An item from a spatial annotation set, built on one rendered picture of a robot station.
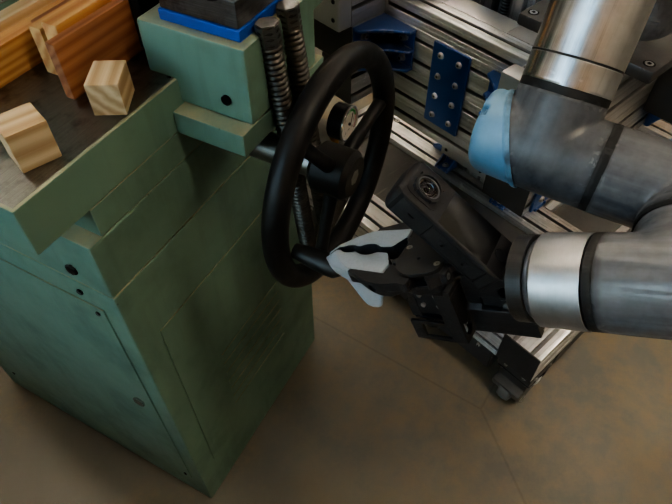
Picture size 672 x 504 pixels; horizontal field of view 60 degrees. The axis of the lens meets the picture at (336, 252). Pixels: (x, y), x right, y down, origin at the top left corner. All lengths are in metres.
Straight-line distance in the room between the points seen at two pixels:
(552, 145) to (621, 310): 0.14
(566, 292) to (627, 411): 1.11
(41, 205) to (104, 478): 0.92
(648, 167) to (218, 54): 0.40
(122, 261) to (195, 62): 0.24
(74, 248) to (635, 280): 0.54
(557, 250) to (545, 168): 0.08
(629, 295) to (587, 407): 1.09
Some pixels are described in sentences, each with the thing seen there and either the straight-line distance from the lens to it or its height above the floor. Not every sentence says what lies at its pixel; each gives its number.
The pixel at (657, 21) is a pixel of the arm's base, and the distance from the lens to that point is 1.00.
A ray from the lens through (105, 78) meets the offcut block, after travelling 0.64.
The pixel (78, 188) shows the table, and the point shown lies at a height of 0.87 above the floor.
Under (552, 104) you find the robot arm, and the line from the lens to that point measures 0.50.
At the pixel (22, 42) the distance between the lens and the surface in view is 0.75.
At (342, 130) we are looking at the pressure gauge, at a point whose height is 0.67.
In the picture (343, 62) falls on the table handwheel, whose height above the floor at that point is 0.95.
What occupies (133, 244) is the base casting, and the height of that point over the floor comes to 0.76.
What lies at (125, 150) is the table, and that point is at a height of 0.87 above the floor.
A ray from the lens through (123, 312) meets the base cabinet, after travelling 0.76.
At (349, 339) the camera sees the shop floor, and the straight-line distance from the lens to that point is 1.49.
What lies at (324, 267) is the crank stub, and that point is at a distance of 0.60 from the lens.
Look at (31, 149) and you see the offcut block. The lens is 0.61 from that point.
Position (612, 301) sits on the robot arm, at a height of 0.94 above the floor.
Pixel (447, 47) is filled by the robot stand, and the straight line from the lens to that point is 1.17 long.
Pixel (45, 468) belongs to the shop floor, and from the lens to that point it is 1.49.
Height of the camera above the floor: 1.27
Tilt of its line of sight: 50 degrees down
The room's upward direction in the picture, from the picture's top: straight up
